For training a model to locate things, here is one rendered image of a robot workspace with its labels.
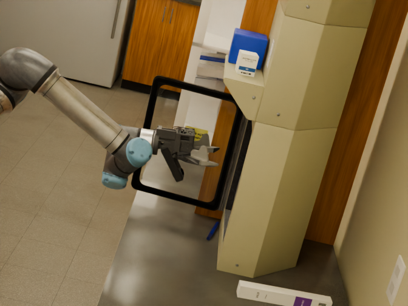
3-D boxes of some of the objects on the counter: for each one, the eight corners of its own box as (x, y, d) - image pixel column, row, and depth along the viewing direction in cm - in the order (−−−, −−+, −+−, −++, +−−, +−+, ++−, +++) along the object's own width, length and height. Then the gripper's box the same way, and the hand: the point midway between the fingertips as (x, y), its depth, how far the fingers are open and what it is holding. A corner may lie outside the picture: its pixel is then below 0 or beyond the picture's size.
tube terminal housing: (291, 241, 256) (358, 18, 231) (298, 289, 225) (376, 37, 200) (219, 224, 255) (278, -1, 230) (216, 270, 225) (283, 15, 200)
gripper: (153, 136, 217) (221, 146, 217) (159, 117, 236) (223, 126, 236) (149, 164, 220) (217, 174, 220) (156, 143, 238) (218, 152, 239)
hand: (219, 158), depth 229 cm, fingers open, 14 cm apart
